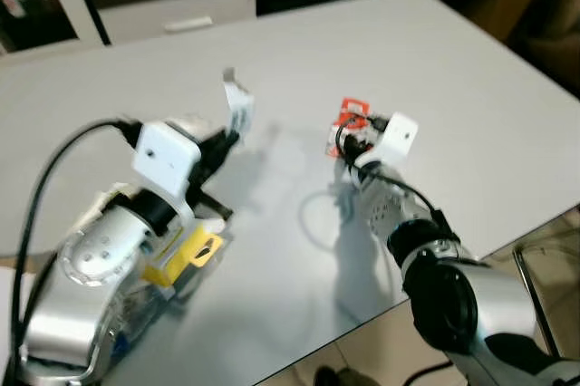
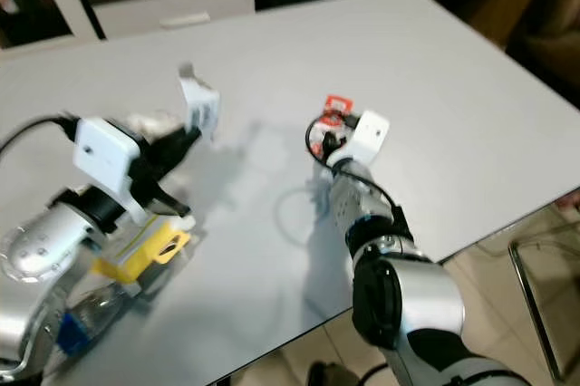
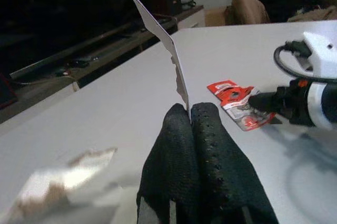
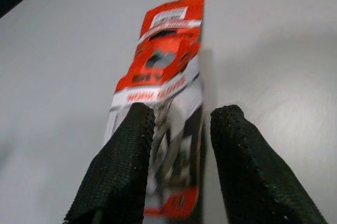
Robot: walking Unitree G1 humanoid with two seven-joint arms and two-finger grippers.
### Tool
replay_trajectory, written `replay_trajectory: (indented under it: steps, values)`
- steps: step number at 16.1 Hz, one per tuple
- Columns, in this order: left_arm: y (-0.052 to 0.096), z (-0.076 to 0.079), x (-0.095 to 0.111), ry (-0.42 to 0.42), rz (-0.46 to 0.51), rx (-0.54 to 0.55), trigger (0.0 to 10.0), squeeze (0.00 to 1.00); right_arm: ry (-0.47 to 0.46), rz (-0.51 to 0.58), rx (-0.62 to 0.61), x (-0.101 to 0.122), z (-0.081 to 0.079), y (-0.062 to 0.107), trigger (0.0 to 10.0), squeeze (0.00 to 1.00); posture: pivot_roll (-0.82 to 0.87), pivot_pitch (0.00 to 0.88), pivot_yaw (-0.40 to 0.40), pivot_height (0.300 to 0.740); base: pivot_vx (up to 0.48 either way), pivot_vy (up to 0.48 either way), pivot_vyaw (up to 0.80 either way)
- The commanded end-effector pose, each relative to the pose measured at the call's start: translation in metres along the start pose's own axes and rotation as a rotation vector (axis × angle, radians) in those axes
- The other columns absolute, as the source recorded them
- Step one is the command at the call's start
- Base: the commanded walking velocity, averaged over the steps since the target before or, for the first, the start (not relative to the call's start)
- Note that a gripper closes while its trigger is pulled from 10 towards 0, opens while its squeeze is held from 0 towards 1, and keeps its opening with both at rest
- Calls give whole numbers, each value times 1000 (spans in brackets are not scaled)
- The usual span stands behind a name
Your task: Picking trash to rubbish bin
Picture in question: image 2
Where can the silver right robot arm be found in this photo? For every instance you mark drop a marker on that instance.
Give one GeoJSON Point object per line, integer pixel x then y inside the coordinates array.
{"type": "Point", "coordinates": [417, 295]}

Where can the white table with black legs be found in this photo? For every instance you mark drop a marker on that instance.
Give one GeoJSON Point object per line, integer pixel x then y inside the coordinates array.
{"type": "Point", "coordinates": [417, 60]}

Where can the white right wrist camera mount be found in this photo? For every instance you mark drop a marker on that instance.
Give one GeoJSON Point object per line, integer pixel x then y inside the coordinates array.
{"type": "Point", "coordinates": [367, 132]}

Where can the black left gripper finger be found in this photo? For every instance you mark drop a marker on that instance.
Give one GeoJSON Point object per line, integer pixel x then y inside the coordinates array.
{"type": "Point", "coordinates": [172, 205]}
{"type": "Point", "coordinates": [186, 137]}

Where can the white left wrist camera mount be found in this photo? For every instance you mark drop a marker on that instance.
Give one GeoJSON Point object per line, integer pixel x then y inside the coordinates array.
{"type": "Point", "coordinates": [109, 155]}

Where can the clear bottle with blue cap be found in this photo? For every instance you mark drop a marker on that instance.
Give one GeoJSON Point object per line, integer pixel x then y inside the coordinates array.
{"type": "Point", "coordinates": [109, 304]}

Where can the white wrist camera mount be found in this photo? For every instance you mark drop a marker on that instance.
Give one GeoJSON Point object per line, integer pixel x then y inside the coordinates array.
{"type": "Point", "coordinates": [109, 155]}
{"type": "Point", "coordinates": [367, 132]}

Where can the red and white wrapper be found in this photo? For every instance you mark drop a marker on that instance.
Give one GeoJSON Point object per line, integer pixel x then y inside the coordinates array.
{"type": "Point", "coordinates": [337, 105]}

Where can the white drawer unit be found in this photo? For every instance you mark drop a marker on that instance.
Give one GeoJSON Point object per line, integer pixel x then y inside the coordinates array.
{"type": "Point", "coordinates": [172, 5]}

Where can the yellow packet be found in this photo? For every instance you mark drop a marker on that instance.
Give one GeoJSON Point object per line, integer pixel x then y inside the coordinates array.
{"type": "Point", "coordinates": [145, 255]}

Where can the metal chair frame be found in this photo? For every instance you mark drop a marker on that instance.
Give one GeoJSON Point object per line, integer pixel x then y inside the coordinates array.
{"type": "Point", "coordinates": [521, 286]}

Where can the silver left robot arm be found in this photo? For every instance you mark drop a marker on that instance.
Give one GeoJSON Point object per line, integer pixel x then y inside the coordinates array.
{"type": "Point", "coordinates": [45, 255]}

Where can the brown sofa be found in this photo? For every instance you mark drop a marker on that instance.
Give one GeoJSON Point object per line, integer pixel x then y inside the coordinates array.
{"type": "Point", "coordinates": [548, 24]}

